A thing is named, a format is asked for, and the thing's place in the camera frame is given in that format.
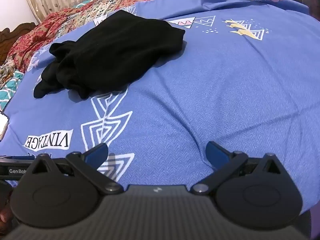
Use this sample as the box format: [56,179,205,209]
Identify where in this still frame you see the smartphone with lit screen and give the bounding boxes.
[0,112,9,140]

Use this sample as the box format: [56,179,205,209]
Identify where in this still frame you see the black pants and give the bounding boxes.
[34,10,185,100]

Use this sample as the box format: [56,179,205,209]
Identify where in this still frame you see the carved wooden headboard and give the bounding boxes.
[0,22,36,64]

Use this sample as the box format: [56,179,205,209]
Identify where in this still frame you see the left hand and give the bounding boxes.
[0,204,13,232]

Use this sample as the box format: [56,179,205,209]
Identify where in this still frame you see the red floral patchwork quilt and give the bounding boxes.
[1,0,148,88]

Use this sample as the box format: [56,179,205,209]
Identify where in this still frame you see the teal white patterned cloth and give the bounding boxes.
[0,70,24,111]

